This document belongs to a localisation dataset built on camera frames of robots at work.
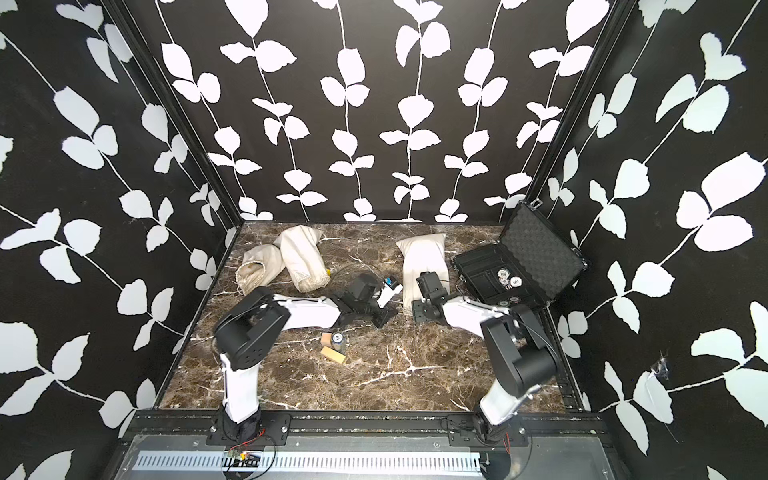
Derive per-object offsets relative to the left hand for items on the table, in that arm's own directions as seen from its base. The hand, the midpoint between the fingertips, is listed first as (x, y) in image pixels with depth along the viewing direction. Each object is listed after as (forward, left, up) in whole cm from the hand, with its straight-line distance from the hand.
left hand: (398, 305), depth 93 cm
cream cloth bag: (+10, +42, +11) cm, 45 cm away
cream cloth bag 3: (+19, -10, +2) cm, 21 cm away
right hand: (+2, -8, -2) cm, 8 cm away
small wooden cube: (-9, +22, -2) cm, 24 cm away
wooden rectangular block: (-13, +20, -3) cm, 25 cm away
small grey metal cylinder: (-12, +18, +2) cm, 22 cm away
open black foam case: (+11, -46, +5) cm, 48 cm away
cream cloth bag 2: (+18, +32, +2) cm, 37 cm away
